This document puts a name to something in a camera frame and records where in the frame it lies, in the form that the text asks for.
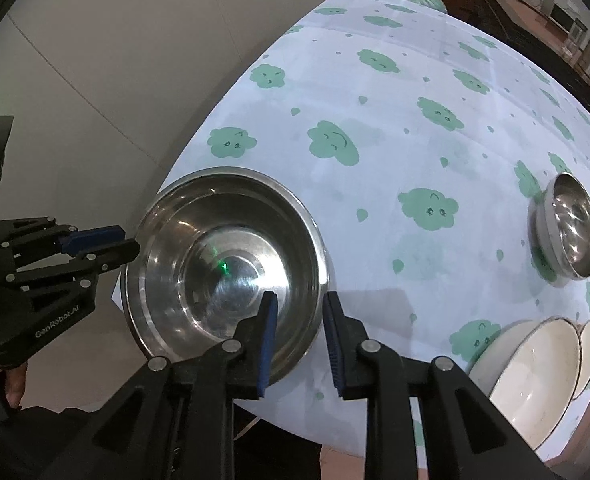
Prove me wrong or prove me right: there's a green cloud print tablecloth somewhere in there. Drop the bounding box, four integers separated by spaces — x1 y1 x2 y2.
112 0 590 461

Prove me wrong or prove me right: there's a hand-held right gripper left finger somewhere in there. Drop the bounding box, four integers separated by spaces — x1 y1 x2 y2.
62 291 279 480

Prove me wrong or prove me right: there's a white microwave oven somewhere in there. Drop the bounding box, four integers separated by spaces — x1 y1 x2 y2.
550 2 588 33

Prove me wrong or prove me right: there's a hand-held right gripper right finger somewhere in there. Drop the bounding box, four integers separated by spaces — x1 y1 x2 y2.
323 291 558 480

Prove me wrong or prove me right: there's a large stainless steel bowl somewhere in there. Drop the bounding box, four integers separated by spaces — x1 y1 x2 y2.
136 170 328 383
122 166 329 387

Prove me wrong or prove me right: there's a small stainless steel bowl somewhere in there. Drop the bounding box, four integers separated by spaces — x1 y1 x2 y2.
529 172 590 281

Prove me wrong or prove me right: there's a person's left hand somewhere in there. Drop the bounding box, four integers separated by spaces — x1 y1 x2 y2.
0 352 28 408

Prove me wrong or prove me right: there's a large white enamel bowl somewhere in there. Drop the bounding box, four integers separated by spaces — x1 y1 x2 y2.
467 316 584 452

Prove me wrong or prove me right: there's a white ceramic plate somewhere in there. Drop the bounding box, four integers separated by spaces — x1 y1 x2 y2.
572 319 590 398

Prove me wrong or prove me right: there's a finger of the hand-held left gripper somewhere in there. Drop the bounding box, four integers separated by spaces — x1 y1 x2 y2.
0 216 126 261
5 239 140 291

